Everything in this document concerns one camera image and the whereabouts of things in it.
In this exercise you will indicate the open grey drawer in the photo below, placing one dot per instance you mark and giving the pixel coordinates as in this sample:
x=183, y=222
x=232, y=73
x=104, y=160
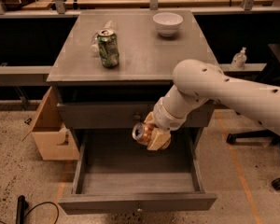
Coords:
x=114, y=174

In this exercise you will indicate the long grey shelf rail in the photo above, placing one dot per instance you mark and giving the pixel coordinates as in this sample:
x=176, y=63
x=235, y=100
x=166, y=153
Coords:
x=37, y=75

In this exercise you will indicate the hand sanitizer pump bottle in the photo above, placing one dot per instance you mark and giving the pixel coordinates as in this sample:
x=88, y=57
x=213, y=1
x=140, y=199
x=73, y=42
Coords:
x=239, y=59

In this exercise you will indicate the closed grey drawer with knob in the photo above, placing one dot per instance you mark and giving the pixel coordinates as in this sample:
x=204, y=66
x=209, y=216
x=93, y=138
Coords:
x=105, y=115

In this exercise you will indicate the white ceramic bowl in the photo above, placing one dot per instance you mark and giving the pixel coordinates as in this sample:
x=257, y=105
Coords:
x=167, y=23

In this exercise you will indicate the open cardboard box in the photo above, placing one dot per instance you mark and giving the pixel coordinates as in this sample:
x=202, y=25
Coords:
x=53, y=140

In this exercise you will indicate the green soda can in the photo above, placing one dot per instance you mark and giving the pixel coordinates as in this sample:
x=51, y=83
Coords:
x=109, y=52

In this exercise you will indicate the orange soda can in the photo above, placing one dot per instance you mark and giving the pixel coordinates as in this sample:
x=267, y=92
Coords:
x=142, y=133

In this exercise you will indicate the black cylinder on floor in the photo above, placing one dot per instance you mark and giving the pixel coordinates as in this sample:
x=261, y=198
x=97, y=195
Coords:
x=22, y=205

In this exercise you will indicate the black office chair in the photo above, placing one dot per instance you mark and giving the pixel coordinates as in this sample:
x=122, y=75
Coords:
x=269, y=75

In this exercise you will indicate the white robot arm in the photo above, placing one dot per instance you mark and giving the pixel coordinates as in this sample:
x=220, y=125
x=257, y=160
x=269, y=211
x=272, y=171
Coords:
x=195, y=83

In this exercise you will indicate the grey wooden drawer cabinet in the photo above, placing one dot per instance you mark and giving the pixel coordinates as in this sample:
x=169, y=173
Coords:
x=146, y=59

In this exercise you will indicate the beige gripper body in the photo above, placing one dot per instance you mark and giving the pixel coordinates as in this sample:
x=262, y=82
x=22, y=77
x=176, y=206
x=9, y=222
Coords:
x=165, y=118

